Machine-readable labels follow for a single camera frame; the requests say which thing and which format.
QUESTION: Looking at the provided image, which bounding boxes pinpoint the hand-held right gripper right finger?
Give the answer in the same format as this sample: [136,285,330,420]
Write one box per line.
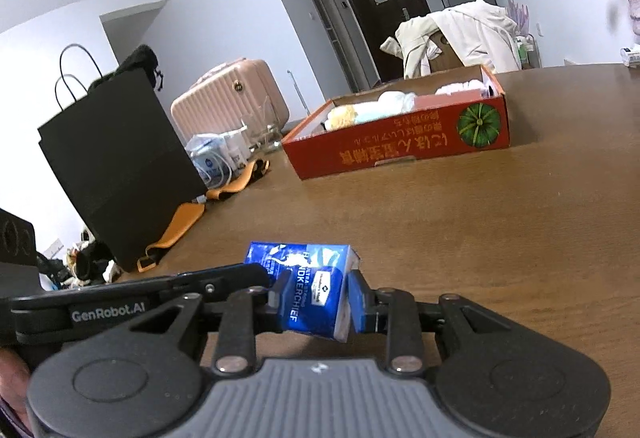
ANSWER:
[345,269,588,376]

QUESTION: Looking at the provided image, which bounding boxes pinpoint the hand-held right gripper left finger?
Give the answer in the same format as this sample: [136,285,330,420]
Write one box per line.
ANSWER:
[65,269,292,376]

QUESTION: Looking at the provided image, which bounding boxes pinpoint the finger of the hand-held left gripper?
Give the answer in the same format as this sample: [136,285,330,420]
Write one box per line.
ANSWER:
[160,263,270,305]

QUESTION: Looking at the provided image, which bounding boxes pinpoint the blue tissue pack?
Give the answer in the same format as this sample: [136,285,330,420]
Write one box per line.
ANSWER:
[243,240,362,343]

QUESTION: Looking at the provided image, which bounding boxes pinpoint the red cardboard box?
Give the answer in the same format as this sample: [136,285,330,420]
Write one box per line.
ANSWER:
[281,64,512,180]

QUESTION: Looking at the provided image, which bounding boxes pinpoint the white and yellow alpaca plush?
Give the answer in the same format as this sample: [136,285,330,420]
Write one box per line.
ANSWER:
[322,90,417,131]

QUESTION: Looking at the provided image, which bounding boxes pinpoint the purple towel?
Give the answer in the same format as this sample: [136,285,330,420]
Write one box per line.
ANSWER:
[435,79,493,98]

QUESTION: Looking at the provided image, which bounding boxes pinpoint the person's left hand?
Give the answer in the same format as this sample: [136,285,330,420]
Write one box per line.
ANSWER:
[0,349,32,424]

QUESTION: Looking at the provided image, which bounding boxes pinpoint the plastic bag with blue jar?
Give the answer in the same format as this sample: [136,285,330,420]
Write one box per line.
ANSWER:
[185,133,233,186]

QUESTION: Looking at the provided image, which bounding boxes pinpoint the small white bottle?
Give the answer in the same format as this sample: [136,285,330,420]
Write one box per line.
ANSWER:
[225,130,251,169]

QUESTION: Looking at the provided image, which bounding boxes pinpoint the clear glass cup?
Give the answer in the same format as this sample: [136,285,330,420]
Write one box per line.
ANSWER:
[242,105,283,155]

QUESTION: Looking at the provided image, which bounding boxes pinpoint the black paper bag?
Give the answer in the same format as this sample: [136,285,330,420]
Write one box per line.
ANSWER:
[37,44,208,273]

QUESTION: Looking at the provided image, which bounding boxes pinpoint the pink suitcase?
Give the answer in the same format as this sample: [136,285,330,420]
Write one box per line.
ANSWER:
[171,58,291,139]

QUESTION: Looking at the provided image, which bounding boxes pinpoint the thin white pole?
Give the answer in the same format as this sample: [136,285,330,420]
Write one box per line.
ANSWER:
[286,69,309,111]

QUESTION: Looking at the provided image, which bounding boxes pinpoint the black cloth pouch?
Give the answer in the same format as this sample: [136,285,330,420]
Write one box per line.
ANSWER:
[87,44,165,93]

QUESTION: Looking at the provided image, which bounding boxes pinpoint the brown cardboard box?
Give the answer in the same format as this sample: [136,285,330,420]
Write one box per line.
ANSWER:
[427,30,466,74]

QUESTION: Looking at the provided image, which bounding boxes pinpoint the dark entrance door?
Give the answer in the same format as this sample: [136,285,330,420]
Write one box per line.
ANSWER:
[335,0,432,84]

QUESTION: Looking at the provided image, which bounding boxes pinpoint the interior side door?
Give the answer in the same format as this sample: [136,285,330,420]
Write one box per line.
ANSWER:
[297,0,371,91]

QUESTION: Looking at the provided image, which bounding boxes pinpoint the beige coat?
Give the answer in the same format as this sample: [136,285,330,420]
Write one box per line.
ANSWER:
[381,0,523,79]

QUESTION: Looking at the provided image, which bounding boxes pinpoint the purple lavender bunch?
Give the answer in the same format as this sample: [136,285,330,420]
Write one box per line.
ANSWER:
[502,0,531,36]

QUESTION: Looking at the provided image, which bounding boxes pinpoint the pink vase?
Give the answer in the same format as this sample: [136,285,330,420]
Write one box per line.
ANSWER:
[620,0,640,36]

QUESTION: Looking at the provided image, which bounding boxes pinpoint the orange leather strap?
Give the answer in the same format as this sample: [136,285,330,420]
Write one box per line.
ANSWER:
[136,158,271,274]

